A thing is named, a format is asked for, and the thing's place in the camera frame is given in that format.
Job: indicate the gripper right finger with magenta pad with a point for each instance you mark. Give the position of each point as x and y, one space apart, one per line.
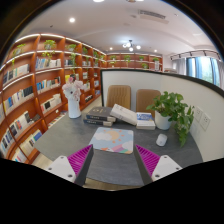
153 167

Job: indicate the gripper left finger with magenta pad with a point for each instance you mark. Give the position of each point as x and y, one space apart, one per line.
73 168

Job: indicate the white computer mouse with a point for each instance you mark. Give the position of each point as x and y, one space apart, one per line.
161 140

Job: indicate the white book under blue book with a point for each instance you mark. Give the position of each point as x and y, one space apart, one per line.
146 127

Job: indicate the blue and white book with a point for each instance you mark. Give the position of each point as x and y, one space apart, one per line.
145 120

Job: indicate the lower dark hardcover book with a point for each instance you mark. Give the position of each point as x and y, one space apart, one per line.
98 122

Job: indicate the dark hardcover book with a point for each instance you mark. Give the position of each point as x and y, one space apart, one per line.
100 113
98 122

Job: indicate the green potted plant white pot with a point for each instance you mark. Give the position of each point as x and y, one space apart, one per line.
171 105

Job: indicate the upper dark hardcover book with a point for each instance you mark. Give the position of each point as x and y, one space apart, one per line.
100 113

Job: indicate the white leaning book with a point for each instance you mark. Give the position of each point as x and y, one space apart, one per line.
124 114

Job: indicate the right tan chair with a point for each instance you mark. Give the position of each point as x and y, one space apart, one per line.
144 98

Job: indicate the tan chair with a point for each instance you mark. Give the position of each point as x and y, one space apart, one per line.
119 94
144 98

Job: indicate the white vase with pink flowers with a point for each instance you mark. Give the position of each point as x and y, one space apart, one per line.
72 91

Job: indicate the left tan chair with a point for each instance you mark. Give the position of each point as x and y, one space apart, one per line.
119 94

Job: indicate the orange wooden bookshelf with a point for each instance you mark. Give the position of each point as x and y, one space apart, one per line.
31 95

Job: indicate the ceiling chandelier lamp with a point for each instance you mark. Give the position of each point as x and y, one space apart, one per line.
131 46

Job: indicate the white wall power socket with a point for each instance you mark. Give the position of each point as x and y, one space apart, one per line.
202 118

